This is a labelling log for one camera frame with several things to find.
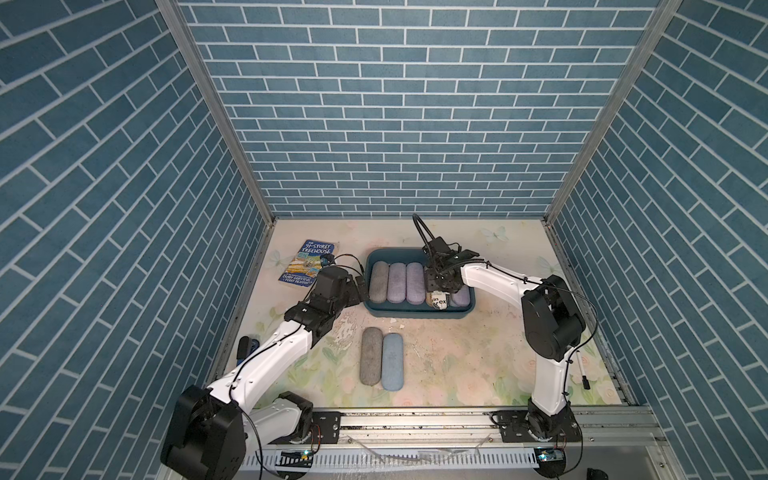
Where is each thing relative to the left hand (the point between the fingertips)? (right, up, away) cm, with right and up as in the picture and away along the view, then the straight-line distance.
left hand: (360, 284), depth 84 cm
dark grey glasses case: (+3, -20, -2) cm, 20 cm away
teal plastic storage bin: (+14, -10, +12) cm, 21 cm away
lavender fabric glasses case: (+10, -1, +14) cm, 18 cm away
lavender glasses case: (+16, -1, +13) cm, 21 cm away
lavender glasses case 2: (+31, -5, +7) cm, 32 cm away
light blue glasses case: (+9, -21, -2) cm, 23 cm away
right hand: (+23, -1, +12) cm, 26 cm away
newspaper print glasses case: (+23, -5, +7) cm, 24 cm away
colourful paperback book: (-22, +4, +20) cm, 30 cm away
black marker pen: (+63, -26, -2) cm, 68 cm away
